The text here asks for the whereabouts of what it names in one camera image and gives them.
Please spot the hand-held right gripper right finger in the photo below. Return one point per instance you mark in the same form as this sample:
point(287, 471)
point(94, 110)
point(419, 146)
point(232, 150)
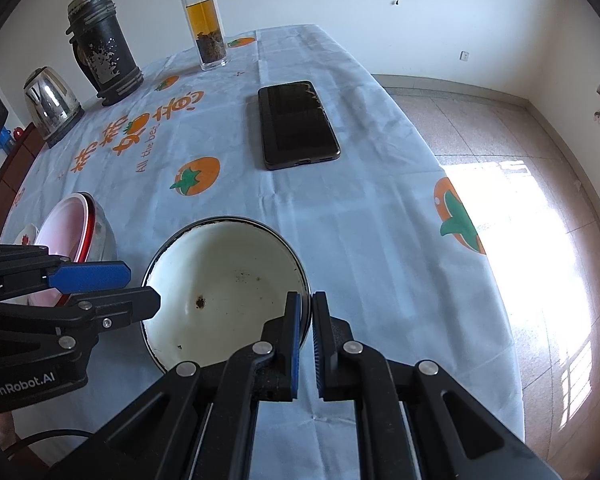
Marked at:
point(319, 347)

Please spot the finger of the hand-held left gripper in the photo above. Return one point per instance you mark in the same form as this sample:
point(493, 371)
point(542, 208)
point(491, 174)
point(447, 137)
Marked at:
point(125, 305)
point(90, 275)

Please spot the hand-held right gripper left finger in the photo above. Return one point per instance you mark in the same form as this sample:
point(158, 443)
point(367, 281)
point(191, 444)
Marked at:
point(292, 342)

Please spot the stainless steel bowl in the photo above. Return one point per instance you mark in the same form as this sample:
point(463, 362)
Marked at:
point(70, 230)

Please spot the red flower white plate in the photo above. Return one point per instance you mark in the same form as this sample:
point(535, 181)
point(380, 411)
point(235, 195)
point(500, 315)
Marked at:
point(25, 236)

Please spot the white enamel bowl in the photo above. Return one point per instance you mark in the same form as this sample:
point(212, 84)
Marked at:
point(220, 280)

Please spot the white orange printed tablecloth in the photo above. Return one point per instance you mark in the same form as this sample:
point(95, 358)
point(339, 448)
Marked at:
point(370, 240)

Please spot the brown wooden cabinet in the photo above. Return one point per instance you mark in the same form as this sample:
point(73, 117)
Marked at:
point(10, 170)

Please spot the small red object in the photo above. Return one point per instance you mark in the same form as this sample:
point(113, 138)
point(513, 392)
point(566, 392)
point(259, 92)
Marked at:
point(18, 133)

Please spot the blue toy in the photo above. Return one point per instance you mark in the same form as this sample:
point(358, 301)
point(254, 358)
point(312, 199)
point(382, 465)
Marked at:
point(4, 138)

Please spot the stainless steel kettle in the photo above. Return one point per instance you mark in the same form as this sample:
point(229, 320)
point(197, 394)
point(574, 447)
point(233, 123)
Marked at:
point(52, 105)

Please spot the black smartphone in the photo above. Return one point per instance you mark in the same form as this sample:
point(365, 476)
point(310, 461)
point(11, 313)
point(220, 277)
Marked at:
point(295, 125)

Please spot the worn black thermos jug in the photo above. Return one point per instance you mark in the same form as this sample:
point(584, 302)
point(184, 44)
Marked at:
point(105, 50)

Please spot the glass tea bottle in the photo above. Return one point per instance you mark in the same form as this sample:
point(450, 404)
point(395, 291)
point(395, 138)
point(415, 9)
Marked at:
point(207, 25)

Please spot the white wall socket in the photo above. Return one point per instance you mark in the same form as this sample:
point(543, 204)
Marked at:
point(464, 55)

